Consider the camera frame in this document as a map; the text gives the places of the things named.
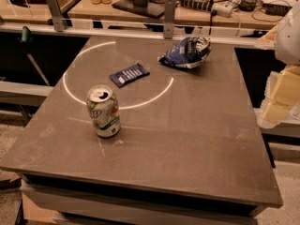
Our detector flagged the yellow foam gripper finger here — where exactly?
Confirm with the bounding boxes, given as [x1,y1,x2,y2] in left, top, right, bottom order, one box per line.
[262,65,300,124]

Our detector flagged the blue chip bag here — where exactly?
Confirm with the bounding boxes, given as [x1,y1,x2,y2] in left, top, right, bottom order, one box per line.
[158,37,211,69]

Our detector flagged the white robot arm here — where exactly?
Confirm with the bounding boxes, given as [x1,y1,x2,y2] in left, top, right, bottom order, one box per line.
[260,2,300,128]

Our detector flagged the white power adapter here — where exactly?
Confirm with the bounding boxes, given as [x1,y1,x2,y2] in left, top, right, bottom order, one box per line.
[212,3,233,18]

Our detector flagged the black power strip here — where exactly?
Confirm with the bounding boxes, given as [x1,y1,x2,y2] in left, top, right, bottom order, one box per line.
[181,0,213,12]

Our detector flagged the dark blue snack bar wrapper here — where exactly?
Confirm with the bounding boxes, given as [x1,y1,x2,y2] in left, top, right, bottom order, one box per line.
[110,63,150,87]

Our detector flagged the black monitor stand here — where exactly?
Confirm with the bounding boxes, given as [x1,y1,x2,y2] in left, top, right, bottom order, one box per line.
[112,0,165,19]

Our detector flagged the green white soda can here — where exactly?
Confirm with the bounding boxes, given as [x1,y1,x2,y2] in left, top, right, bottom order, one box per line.
[86,85,121,138]

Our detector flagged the right metal bracket post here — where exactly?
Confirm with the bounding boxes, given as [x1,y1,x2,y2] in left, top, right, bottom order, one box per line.
[163,0,176,39]

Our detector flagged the metal bracket post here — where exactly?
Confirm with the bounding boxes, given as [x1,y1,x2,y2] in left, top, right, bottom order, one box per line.
[163,0,176,39]
[46,0,67,32]

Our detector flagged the left metal bracket post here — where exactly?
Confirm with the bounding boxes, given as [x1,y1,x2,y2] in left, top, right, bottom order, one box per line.
[46,0,67,32]

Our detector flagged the green handled tool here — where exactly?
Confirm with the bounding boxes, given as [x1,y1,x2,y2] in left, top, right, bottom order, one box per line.
[19,26,50,85]

